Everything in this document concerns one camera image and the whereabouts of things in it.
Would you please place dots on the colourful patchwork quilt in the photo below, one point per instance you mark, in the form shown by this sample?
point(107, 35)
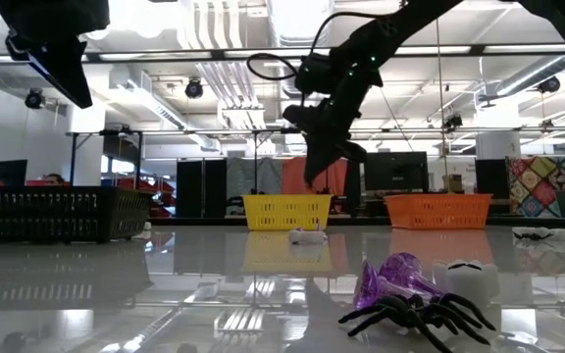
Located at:
point(537, 186)

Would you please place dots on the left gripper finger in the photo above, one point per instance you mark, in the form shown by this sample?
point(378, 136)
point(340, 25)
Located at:
point(64, 68)

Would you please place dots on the person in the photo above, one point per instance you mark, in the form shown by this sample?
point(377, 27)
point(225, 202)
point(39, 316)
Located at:
point(54, 179)

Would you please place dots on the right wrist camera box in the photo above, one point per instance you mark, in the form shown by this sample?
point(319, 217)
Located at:
point(297, 117)

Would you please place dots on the black plastic basket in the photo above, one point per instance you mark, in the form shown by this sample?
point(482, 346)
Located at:
point(42, 216)

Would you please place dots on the yellow plastic basket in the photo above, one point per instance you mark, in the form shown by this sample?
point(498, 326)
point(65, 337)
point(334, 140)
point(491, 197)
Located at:
point(282, 213)

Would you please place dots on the cardboard box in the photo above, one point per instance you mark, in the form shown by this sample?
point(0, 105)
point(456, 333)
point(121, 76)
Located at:
point(453, 184)

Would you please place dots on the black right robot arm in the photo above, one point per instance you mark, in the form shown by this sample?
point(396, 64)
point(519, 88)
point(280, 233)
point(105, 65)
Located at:
point(400, 29)

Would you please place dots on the white fuzzy toy skeleton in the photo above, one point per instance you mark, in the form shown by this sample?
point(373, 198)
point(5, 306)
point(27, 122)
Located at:
point(469, 284)
point(307, 237)
point(559, 234)

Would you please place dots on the black fuzzy toy spider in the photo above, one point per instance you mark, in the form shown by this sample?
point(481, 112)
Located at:
point(532, 236)
point(405, 314)

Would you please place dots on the orange hanging cloth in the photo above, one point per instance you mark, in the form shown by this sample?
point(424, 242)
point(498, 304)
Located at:
point(292, 176)

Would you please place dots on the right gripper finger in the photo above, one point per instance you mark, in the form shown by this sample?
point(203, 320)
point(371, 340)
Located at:
point(317, 164)

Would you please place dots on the grey hanging cloth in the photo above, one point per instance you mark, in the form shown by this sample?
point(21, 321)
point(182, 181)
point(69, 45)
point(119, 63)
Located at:
point(253, 176)

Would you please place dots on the black computer monitor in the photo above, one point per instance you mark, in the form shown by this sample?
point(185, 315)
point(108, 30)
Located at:
point(395, 171)
point(5, 172)
point(491, 179)

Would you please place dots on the orange plastic basket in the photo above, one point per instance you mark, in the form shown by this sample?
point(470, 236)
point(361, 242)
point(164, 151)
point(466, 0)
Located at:
point(434, 212)

